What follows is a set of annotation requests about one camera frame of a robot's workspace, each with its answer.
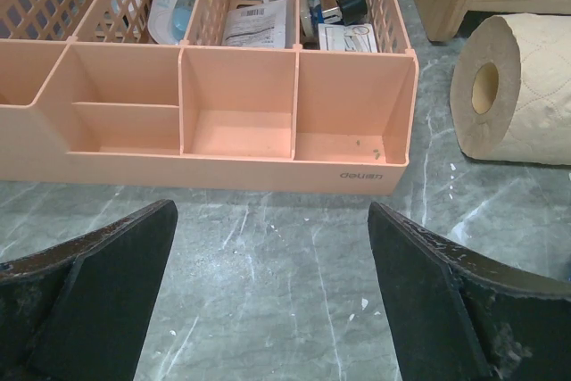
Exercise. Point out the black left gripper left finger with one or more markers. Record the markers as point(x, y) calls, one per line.
point(80, 310)

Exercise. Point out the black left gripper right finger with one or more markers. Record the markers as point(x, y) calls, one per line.
point(455, 314)

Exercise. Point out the brown paper towel roll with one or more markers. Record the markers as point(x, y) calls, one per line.
point(510, 90)

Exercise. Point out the white paper clip box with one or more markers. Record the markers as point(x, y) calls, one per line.
point(358, 38)

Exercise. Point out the pink plastic desk organizer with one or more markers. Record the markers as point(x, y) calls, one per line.
point(89, 96)

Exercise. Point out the white barcode packet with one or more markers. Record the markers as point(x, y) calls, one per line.
point(260, 26)

